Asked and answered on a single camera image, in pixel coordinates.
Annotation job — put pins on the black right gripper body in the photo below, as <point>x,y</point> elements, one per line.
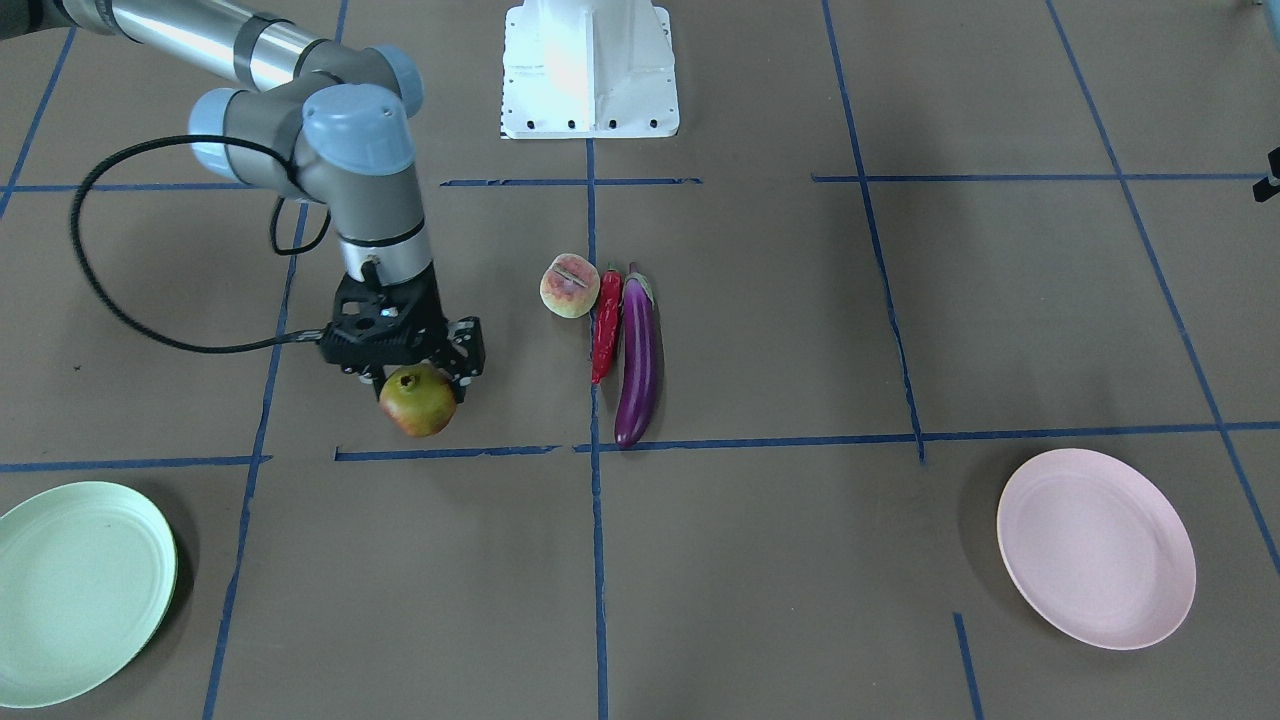
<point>466,347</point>

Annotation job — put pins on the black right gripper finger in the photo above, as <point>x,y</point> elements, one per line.
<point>375,378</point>
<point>464,355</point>

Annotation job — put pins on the purple eggplant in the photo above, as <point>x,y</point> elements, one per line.
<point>640,390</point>

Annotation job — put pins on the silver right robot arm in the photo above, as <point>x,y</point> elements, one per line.
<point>316,122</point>

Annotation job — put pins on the pink peach fruit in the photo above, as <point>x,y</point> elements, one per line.
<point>570,286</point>

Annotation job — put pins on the red chili pepper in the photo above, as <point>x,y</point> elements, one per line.
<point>607,324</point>

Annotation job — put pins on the light green plate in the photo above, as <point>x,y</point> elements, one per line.
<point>88,571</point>

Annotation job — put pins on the light pink plate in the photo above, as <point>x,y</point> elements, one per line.
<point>1096,549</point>

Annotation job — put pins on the black object at edge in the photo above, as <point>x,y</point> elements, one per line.
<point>1268,188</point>

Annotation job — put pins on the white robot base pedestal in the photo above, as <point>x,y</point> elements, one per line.
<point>588,69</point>

